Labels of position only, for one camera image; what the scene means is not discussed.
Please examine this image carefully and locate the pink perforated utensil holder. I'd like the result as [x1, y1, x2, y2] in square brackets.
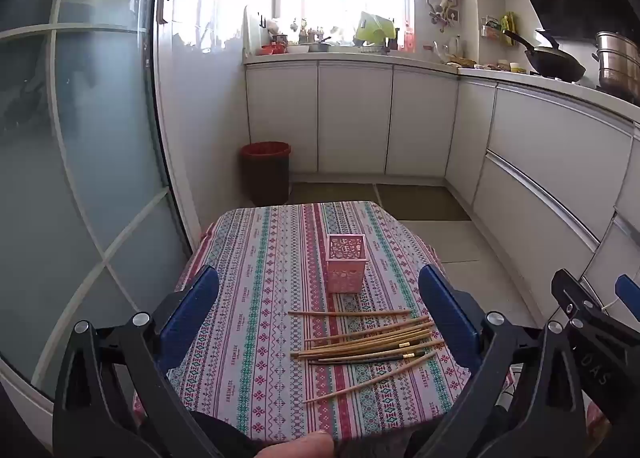
[326, 234, 368, 294]

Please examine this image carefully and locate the patterned woven tablecloth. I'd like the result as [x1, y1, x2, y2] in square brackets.
[167, 201, 470, 442]

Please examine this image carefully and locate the green plastic bag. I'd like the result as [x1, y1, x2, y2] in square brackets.
[355, 12, 396, 44]

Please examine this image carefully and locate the light wooden chopstick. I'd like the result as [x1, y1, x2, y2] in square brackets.
[288, 310, 411, 317]

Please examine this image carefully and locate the red-rimmed dark trash bin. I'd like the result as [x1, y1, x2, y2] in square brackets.
[240, 142, 292, 207]

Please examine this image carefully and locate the person's left hand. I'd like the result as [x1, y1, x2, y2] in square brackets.
[256, 431, 334, 458]

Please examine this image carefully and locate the black wok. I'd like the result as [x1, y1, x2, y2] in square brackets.
[502, 29, 586, 83]

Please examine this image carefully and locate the stainless steel steamer pot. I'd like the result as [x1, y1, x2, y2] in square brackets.
[592, 31, 639, 104]

